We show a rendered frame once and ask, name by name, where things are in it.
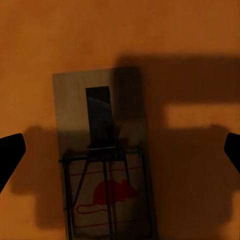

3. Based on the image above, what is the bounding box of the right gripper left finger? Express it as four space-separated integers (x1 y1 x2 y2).
0 133 26 193

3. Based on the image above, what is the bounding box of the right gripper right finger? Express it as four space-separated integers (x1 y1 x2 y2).
224 133 240 173

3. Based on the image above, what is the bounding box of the mousetrap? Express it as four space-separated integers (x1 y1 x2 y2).
52 66 159 240

